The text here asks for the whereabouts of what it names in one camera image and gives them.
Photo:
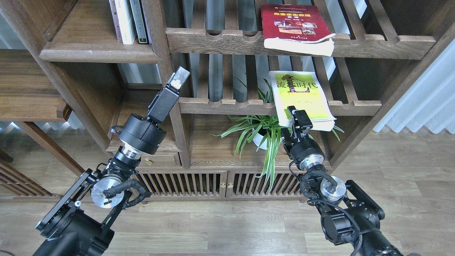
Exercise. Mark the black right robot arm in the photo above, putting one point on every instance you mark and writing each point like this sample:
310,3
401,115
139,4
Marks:
348,214

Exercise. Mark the dark green upright book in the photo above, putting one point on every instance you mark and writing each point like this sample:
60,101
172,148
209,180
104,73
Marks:
140,25

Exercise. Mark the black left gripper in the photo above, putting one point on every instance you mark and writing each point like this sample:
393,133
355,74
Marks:
143,135

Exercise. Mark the white plant pot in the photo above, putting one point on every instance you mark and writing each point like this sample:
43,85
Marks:
262,143

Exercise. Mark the white upright book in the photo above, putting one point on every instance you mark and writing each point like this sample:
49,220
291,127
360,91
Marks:
126,22

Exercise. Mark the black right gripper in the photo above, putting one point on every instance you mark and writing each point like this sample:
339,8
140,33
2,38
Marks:
304,150

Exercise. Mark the maroon book white characters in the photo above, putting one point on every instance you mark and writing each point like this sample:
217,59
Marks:
115,20

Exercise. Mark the green spider plant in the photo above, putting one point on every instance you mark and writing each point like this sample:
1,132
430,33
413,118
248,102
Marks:
249,126

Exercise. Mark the yellow green book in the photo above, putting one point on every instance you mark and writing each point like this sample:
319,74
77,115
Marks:
302,90

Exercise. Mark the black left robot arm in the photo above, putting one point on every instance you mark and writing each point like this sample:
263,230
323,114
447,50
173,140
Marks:
67,229

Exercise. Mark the dark wooden bookshelf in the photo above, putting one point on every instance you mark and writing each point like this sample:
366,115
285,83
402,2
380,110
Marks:
73,42

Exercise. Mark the white curtain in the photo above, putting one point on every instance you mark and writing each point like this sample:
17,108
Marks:
430,102

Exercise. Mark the brass drawer knob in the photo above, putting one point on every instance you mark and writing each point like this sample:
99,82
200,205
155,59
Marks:
148,161

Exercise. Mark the red book on top shelf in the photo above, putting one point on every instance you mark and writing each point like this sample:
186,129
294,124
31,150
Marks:
296,28

